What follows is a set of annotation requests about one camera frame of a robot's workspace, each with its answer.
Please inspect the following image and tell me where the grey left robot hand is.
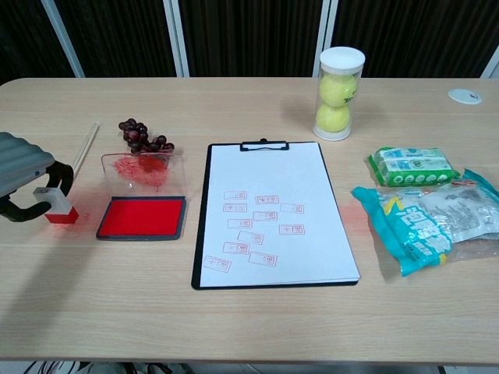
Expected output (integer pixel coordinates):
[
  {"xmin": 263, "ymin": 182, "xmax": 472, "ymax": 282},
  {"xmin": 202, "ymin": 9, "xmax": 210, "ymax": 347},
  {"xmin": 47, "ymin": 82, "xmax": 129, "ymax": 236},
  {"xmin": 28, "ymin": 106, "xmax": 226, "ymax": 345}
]
[{"xmin": 0, "ymin": 131, "xmax": 76, "ymax": 224}]

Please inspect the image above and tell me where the red clear stamp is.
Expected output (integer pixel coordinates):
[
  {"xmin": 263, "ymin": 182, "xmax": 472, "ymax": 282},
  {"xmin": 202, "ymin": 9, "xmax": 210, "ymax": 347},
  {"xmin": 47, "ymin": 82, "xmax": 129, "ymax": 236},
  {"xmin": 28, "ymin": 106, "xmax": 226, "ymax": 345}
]
[{"xmin": 33, "ymin": 186, "xmax": 80, "ymax": 226}]

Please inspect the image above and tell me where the wooden chopstick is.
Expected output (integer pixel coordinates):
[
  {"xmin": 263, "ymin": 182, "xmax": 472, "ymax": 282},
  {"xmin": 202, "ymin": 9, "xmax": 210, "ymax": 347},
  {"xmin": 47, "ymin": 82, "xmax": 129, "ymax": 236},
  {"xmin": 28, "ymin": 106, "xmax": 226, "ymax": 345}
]
[
  {"xmin": 72, "ymin": 121, "xmax": 98, "ymax": 177},
  {"xmin": 74, "ymin": 120, "xmax": 101, "ymax": 177}
]

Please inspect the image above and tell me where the dark purple grape bunch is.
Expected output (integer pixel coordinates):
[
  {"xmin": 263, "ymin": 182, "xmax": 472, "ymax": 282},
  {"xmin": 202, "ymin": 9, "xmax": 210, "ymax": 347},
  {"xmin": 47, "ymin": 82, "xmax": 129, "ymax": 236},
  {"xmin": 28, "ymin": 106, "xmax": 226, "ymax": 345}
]
[{"xmin": 118, "ymin": 117, "xmax": 176, "ymax": 156}]

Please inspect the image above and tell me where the red ink pad case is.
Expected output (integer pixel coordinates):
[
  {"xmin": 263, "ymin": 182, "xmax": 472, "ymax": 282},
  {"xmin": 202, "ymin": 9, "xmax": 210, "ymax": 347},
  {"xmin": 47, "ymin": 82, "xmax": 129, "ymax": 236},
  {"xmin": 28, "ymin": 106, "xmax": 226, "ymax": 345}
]
[{"xmin": 95, "ymin": 152, "xmax": 189, "ymax": 242}]

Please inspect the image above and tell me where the black clipboard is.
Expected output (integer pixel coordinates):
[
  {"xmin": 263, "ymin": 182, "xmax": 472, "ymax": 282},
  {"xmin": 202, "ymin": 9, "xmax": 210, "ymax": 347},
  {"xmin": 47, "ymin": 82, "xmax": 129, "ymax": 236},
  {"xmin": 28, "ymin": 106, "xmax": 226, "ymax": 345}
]
[{"xmin": 190, "ymin": 137, "xmax": 362, "ymax": 291}]

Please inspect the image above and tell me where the white stamped paper sheet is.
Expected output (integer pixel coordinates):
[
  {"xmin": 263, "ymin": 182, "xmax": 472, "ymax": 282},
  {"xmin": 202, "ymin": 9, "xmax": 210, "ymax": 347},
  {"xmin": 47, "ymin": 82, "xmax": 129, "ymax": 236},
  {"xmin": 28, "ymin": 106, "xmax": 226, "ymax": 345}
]
[{"xmin": 198, "ymin": 142, "xmax": 362, "ymax": 289}]

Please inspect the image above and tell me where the plain yellow tennis ball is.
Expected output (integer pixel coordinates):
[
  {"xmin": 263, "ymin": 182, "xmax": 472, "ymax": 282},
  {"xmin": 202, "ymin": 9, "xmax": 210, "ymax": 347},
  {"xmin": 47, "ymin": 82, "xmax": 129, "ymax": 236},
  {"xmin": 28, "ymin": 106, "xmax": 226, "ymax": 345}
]
[{"xmin": 315, "ymin": 104, "xmax": 352, "ymax": 133}]

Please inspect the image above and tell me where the yellow tennis ball with print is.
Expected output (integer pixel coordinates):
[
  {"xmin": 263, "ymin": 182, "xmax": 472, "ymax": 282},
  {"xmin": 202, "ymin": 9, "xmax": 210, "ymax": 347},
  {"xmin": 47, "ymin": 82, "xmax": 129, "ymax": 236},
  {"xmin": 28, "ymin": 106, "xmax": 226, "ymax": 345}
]
[{"xmin": 319, "ymin": 74, "xmax": 358, "ymax": 108}]

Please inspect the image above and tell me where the clear tennis ball tube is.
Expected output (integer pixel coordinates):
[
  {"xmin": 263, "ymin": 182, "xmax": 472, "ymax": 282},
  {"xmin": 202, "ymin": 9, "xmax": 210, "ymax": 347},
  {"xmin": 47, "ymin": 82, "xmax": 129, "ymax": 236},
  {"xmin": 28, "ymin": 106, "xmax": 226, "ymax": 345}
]
[{"xmin": 312, "ymin": 46, "xmax": 367, "ymax": 143}]

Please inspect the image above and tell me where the green tissue pack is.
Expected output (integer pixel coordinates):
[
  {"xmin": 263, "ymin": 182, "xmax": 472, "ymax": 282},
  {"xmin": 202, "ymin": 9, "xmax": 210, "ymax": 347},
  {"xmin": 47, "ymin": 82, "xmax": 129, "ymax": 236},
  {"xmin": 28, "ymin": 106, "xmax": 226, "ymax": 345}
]
[{"xmin": 366, "ymin": 145, "xmax": 462, "ymax": 189}]

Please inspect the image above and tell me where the teal snack bag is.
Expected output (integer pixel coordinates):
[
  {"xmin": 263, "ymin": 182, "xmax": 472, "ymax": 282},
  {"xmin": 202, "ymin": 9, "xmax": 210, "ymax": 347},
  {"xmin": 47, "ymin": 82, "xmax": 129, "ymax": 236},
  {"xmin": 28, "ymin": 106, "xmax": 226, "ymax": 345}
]
[{"xmin": 351, "ymin": 168, "xmax": 499, "ymax": 279}]

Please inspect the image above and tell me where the white partition post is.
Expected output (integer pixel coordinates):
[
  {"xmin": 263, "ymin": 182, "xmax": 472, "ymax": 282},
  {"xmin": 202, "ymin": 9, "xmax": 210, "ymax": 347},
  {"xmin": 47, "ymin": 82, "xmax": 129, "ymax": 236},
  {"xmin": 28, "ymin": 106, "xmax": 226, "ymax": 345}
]
[
  {"xmin": 40, "ymin": 0, "xmax": 87, "ymax": 79},
  {"xmin": 311, "ymin": 0, "xmax": 340, "ymax": 78},
  {"xmin": 480, "ymin": 49, "xmax": 499, "ymax": 79},
  {"xmin": 161, "ymin": 0, "xmax": 191, "ymax": 78}
]

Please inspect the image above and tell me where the black floor cable tangle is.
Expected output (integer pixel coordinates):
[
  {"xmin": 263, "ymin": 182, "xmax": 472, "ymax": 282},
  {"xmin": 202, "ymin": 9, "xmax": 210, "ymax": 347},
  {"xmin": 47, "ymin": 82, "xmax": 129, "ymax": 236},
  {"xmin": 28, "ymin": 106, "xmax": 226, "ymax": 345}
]
[{"xmin": 19, "ymin": 361, "xmax": 193, "ymax": 374}]

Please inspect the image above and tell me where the white cable grommet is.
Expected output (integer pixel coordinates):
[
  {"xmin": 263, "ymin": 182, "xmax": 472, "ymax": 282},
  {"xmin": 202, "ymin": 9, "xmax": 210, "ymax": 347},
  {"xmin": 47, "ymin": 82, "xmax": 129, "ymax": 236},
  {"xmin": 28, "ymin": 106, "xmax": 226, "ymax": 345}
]
[{"xmin": 447, "ymin": 87, "xmax": 484, "ymax": 106}]

